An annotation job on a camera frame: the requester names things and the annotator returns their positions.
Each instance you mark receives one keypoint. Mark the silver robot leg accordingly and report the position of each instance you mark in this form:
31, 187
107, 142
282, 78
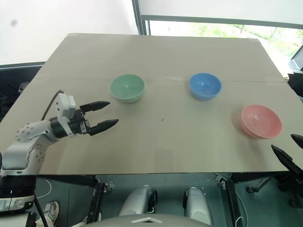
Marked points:
139, 201
196, 204

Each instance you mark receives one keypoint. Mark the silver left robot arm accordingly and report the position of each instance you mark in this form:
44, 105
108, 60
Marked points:
22, 151

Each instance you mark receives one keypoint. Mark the white sneaker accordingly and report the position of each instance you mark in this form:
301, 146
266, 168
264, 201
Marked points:
50, 211

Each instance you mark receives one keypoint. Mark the pink red bowl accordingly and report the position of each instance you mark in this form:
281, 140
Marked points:
261, 121

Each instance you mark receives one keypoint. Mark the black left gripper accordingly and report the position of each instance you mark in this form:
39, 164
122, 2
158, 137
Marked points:
77, 123

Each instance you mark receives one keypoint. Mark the silver robot right leg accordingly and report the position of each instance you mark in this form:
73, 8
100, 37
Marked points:
196, 204

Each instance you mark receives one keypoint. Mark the black table leg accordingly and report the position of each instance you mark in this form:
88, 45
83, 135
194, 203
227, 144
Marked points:
95, 201
233, 201

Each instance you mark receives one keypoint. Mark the silver robot left leg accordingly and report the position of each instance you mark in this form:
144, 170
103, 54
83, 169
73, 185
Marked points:
139, 201

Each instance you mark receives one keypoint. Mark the open laptop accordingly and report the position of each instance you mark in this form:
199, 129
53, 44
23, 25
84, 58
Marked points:
296, 62

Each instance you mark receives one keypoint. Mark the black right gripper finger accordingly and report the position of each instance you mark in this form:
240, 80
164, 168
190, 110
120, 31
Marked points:
287, 158
297, 137

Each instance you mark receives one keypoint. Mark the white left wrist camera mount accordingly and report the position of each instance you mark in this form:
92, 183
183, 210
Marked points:
64, 106

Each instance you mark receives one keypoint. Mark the grey robot torso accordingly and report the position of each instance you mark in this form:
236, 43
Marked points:
151, 222

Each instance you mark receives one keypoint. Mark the green bowl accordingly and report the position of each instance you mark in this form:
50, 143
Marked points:
127, 88

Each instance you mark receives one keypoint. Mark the dark window frame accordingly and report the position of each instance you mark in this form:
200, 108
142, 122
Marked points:
142, 16

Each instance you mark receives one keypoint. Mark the dark chair base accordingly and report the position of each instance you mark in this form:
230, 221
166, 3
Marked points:
290, 191

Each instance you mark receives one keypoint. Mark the blue bowl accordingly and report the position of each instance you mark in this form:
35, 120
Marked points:
205, 86

